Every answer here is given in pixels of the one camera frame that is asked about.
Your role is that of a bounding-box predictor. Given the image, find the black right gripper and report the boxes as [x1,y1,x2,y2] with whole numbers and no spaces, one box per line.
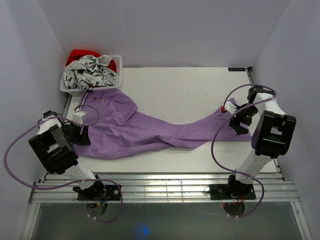
[228,103,259,135]

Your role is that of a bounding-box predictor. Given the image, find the black white printed garment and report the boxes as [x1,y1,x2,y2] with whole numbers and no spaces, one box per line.
[62,55,120,90]

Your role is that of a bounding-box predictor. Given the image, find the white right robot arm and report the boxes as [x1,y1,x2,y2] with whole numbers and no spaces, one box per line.
[221,85,297,199]

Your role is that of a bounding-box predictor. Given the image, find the dark table label sticker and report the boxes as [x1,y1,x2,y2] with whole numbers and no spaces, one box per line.
[227,67,246,72]

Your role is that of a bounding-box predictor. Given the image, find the red garment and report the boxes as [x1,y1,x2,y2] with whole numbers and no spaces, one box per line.
[65,49,117,72]

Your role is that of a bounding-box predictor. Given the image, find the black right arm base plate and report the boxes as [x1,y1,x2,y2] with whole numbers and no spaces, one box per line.
[209,184,256,200]

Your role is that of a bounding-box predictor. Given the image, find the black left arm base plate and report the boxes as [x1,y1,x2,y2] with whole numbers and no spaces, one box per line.
[72,184,121,201]

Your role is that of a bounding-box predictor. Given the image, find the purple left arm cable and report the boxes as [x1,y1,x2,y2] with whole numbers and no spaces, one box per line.
[3,104,125,224]

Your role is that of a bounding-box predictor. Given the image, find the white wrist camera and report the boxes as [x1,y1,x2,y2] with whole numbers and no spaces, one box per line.
[220,101,237,114]
[72,111,88,125]

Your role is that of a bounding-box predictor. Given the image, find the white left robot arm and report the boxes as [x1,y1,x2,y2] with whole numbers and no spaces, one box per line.
[28,110,107,200]

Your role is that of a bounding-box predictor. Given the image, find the white plastic laundry basket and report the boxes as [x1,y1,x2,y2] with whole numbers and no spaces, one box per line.
[59,54,123,97]

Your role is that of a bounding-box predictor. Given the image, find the purple trousers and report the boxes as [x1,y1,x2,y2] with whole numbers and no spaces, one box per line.
[74,88,252,160]

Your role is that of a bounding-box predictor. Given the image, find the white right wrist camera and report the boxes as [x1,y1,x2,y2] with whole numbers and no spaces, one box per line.
[220,101,237,114]

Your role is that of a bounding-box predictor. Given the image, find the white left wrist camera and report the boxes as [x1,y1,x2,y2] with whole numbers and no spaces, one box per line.
[72,111,88,125]

